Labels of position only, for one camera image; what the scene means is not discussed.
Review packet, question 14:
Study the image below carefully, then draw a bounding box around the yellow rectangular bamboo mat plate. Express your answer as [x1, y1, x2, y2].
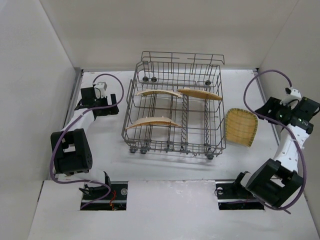
[135, 89, 182, 98]

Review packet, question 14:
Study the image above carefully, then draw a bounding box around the orange fish-shaped woven plate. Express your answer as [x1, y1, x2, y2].
[125, 116, 182, 130]

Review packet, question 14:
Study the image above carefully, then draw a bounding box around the orange square woven plate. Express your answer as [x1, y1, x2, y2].
[177, 88, 223, 101]

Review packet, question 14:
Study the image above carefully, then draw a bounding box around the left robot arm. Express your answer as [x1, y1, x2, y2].
[49, 84, 119, 193]

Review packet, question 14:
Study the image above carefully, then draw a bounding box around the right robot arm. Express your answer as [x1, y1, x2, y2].
[234, 97, 320, 209]

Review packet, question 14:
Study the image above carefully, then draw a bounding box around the green-rimmed bamboo woven plate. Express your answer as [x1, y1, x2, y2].
[225, 108, 258, 148]

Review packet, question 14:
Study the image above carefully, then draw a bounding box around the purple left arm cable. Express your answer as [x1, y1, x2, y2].
[49, 73, 125, 210]

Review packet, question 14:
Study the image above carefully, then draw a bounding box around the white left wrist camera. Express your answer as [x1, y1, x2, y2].
[93, 82, 108, 99]

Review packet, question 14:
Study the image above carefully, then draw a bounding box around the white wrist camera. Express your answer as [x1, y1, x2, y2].
[280, 87, 302, 106]
[93, 82, 108, 99]

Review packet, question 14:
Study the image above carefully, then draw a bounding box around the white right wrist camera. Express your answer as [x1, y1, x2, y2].
[280, 87, 302, 106]

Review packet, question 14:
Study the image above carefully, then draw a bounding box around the aluminium rail left side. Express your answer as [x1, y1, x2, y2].
[48, 67, 85, 181]

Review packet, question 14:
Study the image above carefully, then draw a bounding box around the grey wire dish rack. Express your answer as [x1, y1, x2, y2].
[121, 50, 226, 160]

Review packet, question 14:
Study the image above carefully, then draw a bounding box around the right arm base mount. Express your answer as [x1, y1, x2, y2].
[214, 181, 265, 211]

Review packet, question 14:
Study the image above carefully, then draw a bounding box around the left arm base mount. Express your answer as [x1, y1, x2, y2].
[79, 181, 129, 211]

